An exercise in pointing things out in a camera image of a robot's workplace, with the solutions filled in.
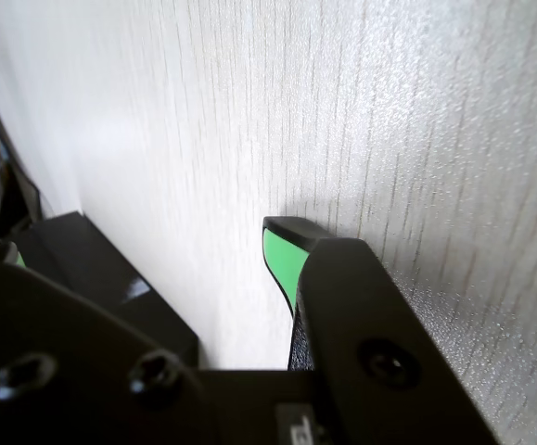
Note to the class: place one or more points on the black box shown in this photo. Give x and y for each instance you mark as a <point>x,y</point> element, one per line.
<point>96,264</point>

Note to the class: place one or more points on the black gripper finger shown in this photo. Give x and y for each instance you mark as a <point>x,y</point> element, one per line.
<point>54,352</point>
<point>365,315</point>

